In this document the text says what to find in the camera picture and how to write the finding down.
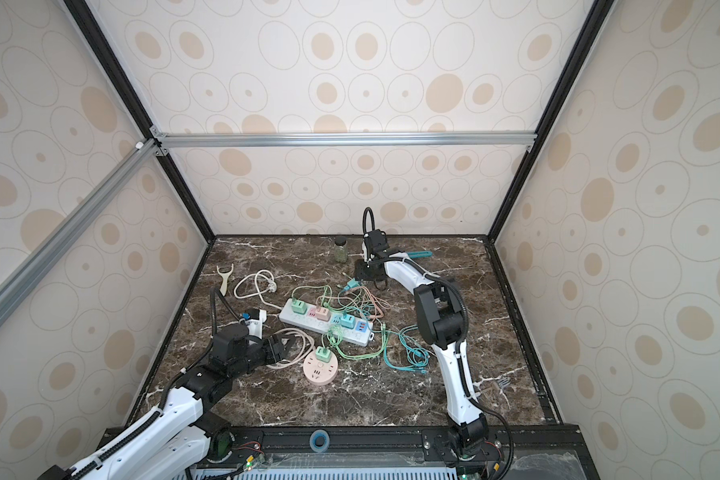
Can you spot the pink round socket hub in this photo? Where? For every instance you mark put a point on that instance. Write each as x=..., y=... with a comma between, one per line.
x=319, y=372

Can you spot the pink charger plug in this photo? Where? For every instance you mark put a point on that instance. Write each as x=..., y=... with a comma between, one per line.
x=322, y=314

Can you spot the teal charger plug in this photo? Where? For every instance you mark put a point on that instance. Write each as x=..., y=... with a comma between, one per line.
x=347, y=321
x=352, y=284

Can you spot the silver aluminium bar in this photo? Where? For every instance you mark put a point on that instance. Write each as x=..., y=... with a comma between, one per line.
x=354, y=139
x=17, y=286

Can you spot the white colourful power strip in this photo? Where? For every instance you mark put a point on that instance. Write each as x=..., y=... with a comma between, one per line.
x=361, y=335

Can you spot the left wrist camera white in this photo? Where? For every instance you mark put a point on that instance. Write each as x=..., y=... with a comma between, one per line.
x=254, y=320

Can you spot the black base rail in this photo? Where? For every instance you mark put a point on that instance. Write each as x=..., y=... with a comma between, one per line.
x=389, y=452

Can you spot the green charger plug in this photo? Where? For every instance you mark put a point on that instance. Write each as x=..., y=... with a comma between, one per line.
x=299, y=307
x=323, y=354

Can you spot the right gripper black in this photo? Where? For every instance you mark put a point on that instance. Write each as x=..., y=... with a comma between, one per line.
x=359, y=270

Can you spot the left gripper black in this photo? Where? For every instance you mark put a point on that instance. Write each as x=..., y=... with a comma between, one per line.
x=276, y=353

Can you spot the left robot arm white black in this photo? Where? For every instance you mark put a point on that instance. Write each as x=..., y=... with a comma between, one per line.
x=172, y=436

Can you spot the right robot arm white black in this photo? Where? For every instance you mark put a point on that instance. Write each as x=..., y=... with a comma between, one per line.
x=442, y=320

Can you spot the teal utility knife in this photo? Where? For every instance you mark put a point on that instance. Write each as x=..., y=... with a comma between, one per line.
x=419, y=254

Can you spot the blue tape roll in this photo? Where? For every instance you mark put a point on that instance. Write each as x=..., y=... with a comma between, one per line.
x=319, y=441

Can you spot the silver aluminium bar left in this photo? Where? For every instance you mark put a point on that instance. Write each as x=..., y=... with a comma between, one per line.
x=17, y=286

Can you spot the cream vegetable peeler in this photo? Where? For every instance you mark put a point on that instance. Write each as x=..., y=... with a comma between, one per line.
x=224, y=275

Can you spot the glass spice jar black lid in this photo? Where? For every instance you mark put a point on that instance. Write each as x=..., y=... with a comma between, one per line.
x=340, y=250

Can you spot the silver aluminium bar back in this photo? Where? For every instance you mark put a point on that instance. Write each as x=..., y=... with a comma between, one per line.
x=354, y=139

